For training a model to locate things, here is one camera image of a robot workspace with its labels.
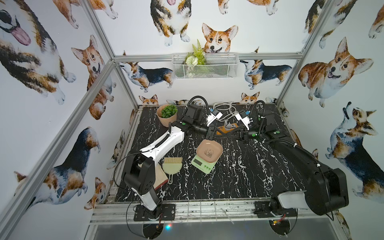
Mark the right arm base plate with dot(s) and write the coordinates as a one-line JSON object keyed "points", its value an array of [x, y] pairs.
{"points": [[267, 209]]}

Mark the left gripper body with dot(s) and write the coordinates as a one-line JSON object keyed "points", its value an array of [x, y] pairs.
{"points": [[212, 130]]}

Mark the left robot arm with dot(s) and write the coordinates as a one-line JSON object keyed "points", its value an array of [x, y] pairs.
{"points": [[152, 153]]}

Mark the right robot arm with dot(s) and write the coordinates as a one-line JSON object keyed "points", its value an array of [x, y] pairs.
{"points": [[325, 188]]}

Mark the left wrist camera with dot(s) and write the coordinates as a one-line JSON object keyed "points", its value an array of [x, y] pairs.
{"points": [[214, 115]]}

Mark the beige work glove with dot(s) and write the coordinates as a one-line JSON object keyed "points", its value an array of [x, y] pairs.
{"points": [[160, 178]]}

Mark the pink square plate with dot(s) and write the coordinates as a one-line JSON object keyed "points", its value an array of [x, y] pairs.
{"points": [[210, 151]]}

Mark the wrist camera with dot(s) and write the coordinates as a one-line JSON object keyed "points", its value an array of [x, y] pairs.
{"points": [[214, 115], [243, 116]]}

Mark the terracotta pot with plant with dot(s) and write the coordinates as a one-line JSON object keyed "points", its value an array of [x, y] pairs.
{"points": [[167, 114]]}

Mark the white wire wall basket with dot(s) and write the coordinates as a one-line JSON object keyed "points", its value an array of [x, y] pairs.
{"points": [[219, 66]]}

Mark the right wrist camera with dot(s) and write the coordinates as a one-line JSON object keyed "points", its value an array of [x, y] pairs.
{"points": [[243, 116]]}

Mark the green electronic kitchen scale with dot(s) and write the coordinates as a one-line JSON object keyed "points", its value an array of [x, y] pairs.
{"points": [[202, 165]]}

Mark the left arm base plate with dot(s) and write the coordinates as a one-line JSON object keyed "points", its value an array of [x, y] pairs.
{"points": [[163, 212]]}

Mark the green hand brush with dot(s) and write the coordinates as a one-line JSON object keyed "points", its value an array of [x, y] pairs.
{"points": [[171, 166]]}

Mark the artificial fern with flower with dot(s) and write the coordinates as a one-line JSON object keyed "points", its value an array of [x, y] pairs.
{"points": [[194, 64]]}

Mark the white charger adapter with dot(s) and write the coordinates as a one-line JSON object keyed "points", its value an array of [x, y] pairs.
{"points": [[230, 126]]}

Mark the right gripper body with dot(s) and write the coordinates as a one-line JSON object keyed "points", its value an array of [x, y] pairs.
{"points": [[255, 133]]}

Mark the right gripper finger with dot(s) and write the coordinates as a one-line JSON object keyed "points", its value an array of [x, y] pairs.
{"points": [[237, 132], [238, 136]]}

